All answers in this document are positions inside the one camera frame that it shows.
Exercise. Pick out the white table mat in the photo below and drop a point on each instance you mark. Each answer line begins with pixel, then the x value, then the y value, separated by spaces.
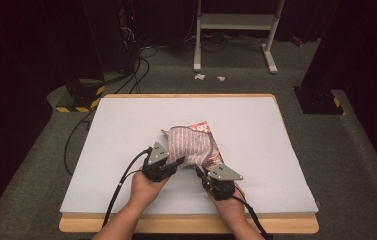
pixel 116 133

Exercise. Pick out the person's left hand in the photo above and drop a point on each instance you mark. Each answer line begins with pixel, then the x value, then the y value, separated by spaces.
pixel 147 188

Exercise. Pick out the small red object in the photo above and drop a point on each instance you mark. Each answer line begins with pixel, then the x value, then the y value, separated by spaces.
pixel 297 40

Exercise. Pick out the person's right hand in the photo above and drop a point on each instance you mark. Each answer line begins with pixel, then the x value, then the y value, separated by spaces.
pixel 227 205

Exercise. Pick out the striped pink grey cloth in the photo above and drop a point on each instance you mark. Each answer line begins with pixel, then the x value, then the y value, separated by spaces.
pixel 191 146

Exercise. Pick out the red cover magazine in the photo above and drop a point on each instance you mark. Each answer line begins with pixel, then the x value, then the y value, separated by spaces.
pixel 214 156

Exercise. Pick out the white paper scrap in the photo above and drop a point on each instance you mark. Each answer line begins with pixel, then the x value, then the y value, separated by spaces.
pixel 221 78
pixel 200 76

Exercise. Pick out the dark equipment rack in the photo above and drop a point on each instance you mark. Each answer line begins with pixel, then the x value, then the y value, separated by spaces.
pixel 127 30

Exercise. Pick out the white metal stand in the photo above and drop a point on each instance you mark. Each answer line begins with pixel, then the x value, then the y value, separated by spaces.
pixel 236 21

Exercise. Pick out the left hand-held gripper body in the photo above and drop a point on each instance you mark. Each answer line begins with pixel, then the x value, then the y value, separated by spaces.
pixel 157 163

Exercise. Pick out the wooden table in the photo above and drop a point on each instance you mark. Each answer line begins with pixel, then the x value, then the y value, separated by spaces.
pixel 189 225

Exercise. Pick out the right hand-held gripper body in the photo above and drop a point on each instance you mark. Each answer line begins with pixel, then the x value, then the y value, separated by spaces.
pixel 222 183

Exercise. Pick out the black base with yellow stripes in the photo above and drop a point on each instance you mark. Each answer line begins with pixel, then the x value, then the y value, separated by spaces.
pixel 82 96
pixel 319 101

